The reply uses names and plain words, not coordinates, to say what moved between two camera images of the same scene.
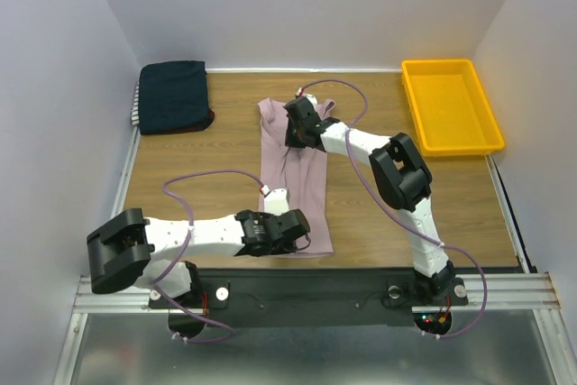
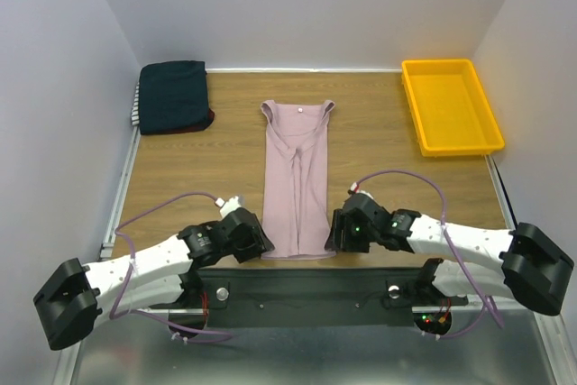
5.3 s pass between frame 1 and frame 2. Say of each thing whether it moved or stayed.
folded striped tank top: stayed
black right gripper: moved
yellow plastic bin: stayed
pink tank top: stayed
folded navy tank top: stayed
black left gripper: moved
